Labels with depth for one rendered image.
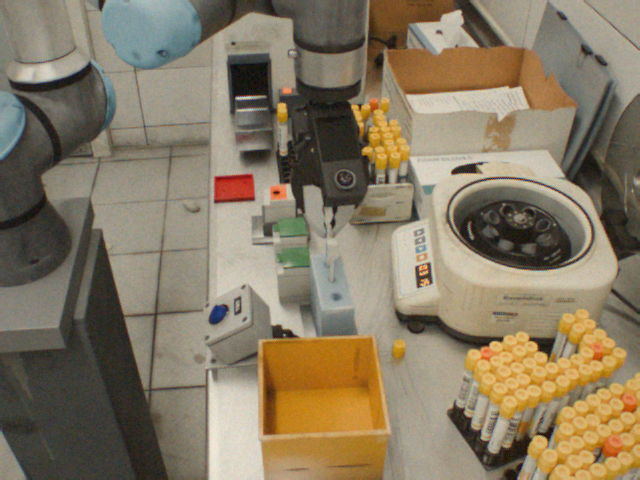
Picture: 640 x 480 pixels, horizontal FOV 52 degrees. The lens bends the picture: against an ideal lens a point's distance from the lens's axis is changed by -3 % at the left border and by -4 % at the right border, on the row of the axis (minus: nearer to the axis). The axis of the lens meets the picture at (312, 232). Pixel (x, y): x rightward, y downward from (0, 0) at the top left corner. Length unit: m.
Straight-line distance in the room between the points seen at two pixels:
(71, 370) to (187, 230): 1.47
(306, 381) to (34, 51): 0.55
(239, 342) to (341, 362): 0.13
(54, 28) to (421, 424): 0.68
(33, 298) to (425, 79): 0.81
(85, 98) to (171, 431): 1.13
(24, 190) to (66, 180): 1.93
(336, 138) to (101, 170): 2.23
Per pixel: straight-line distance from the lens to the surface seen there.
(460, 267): 0.86
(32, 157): 0.94
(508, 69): 1.39
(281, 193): 1.02
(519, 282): 0.86
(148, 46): 0.60
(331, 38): 0.68
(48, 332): 0.94
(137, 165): 2.88
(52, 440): 1.24
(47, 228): 0.99
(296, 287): 0.94
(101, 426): 1.19
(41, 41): 0.96
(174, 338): 2.12
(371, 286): 0.98
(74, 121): 0.99
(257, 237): 1.04
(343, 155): 0.71
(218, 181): 1.19
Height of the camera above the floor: 1.56
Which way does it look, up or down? 40 degrees down
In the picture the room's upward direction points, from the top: straight up
